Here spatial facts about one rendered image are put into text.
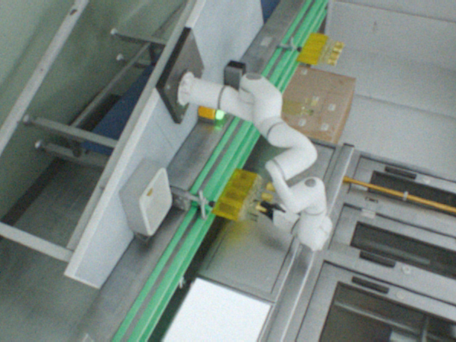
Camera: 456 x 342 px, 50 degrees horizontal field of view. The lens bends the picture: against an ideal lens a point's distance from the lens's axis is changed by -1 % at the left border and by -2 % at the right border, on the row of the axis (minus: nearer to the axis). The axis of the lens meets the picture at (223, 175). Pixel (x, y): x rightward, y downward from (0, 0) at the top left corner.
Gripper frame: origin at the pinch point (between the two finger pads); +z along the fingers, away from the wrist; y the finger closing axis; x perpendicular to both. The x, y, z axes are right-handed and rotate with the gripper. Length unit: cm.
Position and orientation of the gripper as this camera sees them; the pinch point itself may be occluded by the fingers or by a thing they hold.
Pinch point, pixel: (265, 208)
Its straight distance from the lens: 202.6
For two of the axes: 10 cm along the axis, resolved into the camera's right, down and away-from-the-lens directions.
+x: -6.2, 6.1, -4.9
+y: -0.5, -6.5, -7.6
